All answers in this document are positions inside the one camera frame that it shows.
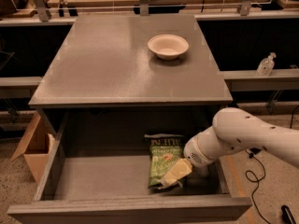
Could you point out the black object on floor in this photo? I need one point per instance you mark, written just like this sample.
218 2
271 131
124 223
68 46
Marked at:
287 216

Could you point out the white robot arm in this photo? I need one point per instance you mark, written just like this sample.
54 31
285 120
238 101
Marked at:
232 131

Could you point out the grey cabinet counter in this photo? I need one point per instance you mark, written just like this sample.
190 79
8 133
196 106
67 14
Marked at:
105 61

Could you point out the open grey top drawer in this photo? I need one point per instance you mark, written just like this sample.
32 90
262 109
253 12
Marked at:
98 173

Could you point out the black power adapter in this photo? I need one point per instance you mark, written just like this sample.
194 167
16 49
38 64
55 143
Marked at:
255 151

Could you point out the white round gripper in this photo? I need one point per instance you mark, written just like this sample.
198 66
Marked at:
193 154

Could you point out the cardboard box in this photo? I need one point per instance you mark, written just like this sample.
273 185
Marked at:
35 146

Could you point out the clear sanitizer pump bottle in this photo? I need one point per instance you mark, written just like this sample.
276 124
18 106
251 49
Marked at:
266 65

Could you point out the white paper bowl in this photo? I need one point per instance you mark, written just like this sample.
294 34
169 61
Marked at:
168 47

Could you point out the green jalapeno chip bag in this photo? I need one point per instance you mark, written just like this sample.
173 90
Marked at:
164 150

